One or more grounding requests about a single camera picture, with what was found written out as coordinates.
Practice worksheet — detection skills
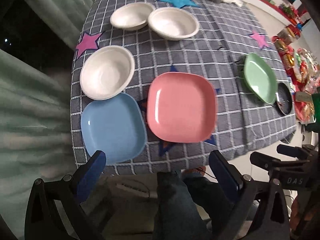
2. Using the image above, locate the green square plate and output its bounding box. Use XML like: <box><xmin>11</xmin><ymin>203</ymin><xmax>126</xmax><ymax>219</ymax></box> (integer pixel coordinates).
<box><xmin>243</xmin><ymin>53</ymin><xmax>278</xmax><ymax>105</ymax></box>

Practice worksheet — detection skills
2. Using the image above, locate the pink square plate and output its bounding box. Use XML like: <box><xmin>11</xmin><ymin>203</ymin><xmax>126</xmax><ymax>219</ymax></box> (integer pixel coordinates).
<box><xmin>146</xmin><ymin>72</ymin><xmax>217</xmax><ymax>143</ymax></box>

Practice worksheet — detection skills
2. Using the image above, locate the blue square plate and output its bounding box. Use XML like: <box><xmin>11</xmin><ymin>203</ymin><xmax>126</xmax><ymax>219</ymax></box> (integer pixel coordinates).
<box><xmin>81</xmin><ymin>93</ymin><xmax>147</xmax><ymax>165</ymax></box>

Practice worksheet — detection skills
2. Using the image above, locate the white bowl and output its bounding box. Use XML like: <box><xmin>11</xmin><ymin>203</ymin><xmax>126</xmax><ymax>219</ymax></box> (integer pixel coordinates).
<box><xmin>80</xmin><ymin>46</ymin><xmax>135</xmax><ymax>100</ymax></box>
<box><xmin>148</xmin><ymin>7</ymin><xmax>200</xmax><ymax>41</ymax></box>
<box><xmin>110</xmin><ymin>2</ymin><xmax>156</xmax><ymax>31</ymax></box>

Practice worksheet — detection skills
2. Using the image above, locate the black round dish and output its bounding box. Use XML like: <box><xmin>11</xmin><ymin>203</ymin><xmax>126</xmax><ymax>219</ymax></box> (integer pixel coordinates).
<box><xmin>275</xmin><ymin>82</ymin><xmax>292</xmax><ymax>115</ymax></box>

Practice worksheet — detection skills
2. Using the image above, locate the red tray with items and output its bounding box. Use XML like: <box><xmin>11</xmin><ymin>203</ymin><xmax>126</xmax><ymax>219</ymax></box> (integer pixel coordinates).
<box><xmin>272</xmin><ymin>36</ymin><xmax>319</xmax><ymax>124</ymax></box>

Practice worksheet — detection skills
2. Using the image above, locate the grey checked tablecloth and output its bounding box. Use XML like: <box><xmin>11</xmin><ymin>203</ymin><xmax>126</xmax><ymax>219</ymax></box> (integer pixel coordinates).
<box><xmin>69</xmin><ymin>0</ymin><xmax>298</xmax><ymax>176</ymax></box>

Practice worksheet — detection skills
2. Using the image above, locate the green curtain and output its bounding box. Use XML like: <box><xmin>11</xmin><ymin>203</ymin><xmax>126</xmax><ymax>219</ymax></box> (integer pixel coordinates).
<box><xmin>1</xmin><ymin>0</ymin><xmax>94</xmax><ymax>239</ymax></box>

